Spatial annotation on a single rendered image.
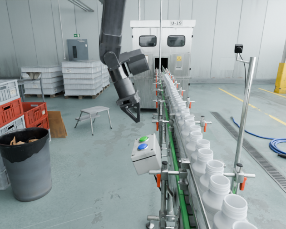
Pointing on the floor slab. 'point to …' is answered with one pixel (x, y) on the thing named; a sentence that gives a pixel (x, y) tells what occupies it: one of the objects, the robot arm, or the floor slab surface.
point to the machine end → (183, 62)
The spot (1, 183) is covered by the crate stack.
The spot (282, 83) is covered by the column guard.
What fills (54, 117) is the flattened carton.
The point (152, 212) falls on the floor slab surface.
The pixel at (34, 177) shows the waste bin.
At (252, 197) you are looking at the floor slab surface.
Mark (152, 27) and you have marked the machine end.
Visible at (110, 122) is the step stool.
